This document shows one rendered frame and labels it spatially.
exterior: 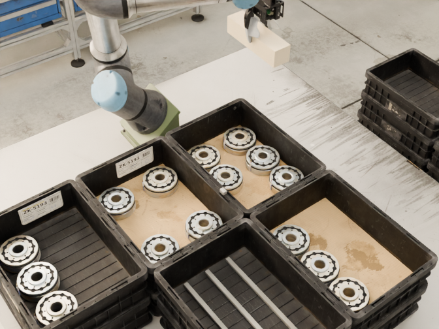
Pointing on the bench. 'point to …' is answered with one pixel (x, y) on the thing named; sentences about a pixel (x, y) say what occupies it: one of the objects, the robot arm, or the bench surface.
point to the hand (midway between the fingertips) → (257, 34)
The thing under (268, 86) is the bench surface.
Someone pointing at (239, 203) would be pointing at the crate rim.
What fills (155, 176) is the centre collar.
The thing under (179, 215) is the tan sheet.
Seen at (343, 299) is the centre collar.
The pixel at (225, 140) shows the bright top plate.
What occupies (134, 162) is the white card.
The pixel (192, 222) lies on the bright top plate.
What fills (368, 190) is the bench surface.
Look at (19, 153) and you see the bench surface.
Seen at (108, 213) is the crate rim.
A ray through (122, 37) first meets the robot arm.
